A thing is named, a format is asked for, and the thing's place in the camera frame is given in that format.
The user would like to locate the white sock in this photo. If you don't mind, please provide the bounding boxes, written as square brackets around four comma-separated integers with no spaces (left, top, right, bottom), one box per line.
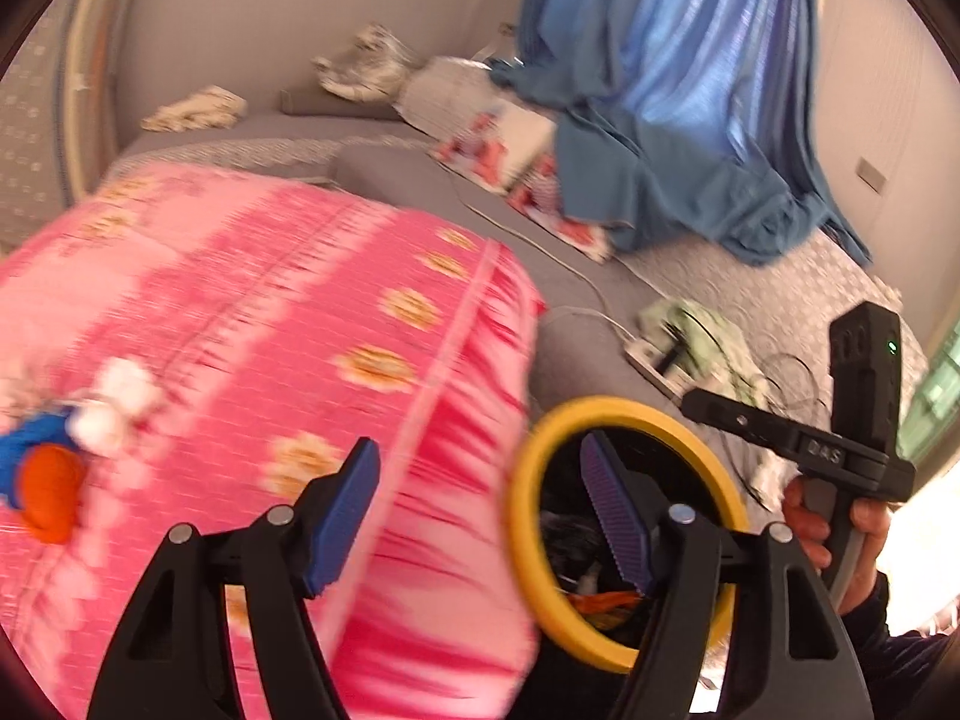
[71,356,162,458]

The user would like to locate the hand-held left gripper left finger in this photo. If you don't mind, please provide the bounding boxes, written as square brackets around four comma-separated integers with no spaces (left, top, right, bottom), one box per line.
[86,436,382,720]

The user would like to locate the grey lace cover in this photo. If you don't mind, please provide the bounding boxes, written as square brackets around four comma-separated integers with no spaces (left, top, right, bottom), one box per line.
[615,229,923,421]
[105,136,391,181]

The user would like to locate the person's right hand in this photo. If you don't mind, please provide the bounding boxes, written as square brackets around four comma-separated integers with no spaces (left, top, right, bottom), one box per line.
[782,476,893,612]

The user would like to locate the cream crumpled cloth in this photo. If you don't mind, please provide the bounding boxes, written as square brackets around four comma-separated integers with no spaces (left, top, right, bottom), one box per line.
[141,86,248,132]

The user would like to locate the grey pillow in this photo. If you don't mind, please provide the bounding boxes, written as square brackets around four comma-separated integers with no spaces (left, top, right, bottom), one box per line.
[280,86,402,121]

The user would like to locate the window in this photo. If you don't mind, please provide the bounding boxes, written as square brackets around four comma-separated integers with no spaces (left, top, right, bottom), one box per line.
[896,326,960,466]

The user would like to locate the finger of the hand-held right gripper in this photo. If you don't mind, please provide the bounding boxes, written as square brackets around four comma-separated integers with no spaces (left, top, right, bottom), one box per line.
[681,388,800,458]

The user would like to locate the green floral cloth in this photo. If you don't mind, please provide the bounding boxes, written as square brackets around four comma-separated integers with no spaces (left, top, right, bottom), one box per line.
[637,298,770,406]

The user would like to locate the blue crumpled scrap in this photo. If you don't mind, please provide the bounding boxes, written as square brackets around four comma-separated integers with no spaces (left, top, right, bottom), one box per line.
[0,405,83,511]

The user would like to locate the lace-covered cushion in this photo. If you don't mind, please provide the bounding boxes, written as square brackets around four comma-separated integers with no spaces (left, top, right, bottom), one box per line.
[397,56,518,128]

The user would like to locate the yellow-rimmed black bin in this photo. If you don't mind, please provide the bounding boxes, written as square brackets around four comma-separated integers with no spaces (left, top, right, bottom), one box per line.
[506,396,751,674]

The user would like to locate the white cable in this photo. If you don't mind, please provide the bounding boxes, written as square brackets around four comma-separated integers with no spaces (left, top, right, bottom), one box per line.
[450,172,638,342]

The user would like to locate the orange crumpled scrap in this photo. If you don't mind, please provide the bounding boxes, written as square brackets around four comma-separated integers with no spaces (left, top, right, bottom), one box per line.
[16,444,87,545]

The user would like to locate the plush tiger toy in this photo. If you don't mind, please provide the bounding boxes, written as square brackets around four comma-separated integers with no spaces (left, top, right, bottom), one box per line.
[313,22,421,102]

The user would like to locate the striped upright mattress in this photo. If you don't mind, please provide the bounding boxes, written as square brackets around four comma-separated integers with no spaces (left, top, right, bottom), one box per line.
[0,0,140,260]

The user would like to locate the pink floral blanket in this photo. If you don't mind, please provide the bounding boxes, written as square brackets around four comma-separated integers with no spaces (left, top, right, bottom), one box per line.
[0,165,547,720]

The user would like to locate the white power strip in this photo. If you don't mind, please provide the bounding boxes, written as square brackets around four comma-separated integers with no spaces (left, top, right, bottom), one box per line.
[626,334,698,395]

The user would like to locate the grey floor sofa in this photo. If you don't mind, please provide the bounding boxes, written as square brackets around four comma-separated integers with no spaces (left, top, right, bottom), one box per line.
[120,109,676,421]

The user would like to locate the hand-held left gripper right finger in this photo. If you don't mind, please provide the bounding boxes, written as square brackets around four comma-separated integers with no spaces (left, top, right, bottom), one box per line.
[580,431,875,720]

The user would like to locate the blue curtain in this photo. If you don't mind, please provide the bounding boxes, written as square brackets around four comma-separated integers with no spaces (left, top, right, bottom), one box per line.
[489,0,875,267]

